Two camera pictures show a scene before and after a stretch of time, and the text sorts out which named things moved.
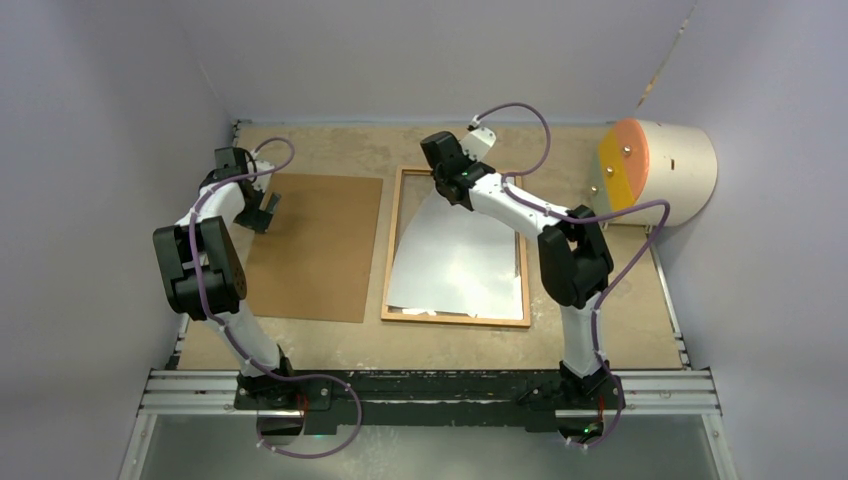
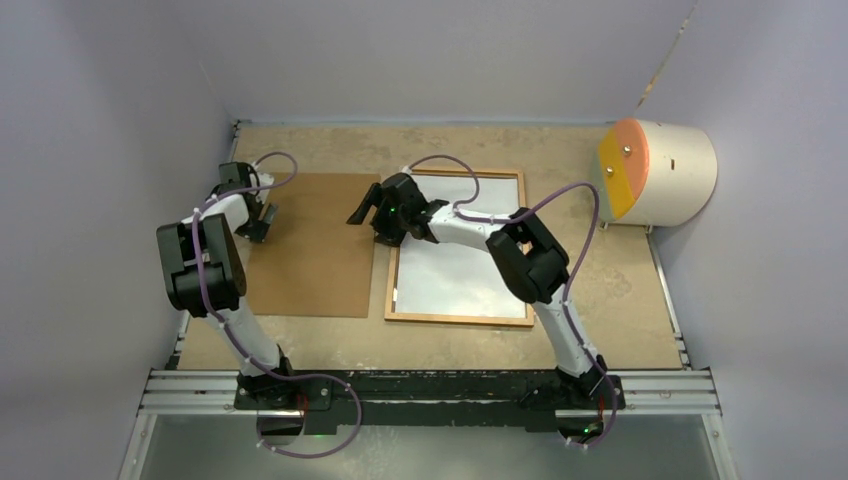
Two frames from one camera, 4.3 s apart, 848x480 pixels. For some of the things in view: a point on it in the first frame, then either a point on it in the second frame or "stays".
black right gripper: [470, 160] → [384, 235]
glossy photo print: [456, 261] stays
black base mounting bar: [437, 399] stays
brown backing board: [314, 260] stays
